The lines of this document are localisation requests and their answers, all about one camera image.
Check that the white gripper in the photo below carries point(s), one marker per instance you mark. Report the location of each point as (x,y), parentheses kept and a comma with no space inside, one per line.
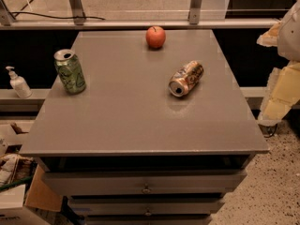
(290,37)

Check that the red apple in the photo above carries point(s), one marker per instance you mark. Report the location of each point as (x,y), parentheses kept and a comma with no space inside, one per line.
(155,37)

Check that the orange soda can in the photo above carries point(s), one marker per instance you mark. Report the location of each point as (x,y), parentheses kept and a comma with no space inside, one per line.
(185,78)

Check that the green soda can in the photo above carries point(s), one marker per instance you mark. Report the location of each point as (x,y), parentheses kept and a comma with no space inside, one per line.
(69,70)

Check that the grey drawer cabinet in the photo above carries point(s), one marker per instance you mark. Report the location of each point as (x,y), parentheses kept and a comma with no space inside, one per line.
(126,151)

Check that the white pump bottle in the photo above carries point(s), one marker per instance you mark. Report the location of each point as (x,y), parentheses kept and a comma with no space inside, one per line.
(18,83)

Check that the cardboard box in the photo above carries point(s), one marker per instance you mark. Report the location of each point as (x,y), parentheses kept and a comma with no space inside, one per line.
(40,196)

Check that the white box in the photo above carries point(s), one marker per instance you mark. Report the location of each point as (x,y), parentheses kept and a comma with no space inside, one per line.
(12,210)

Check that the metal railing frame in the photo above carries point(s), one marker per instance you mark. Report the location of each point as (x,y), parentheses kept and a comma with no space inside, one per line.
(100,14)

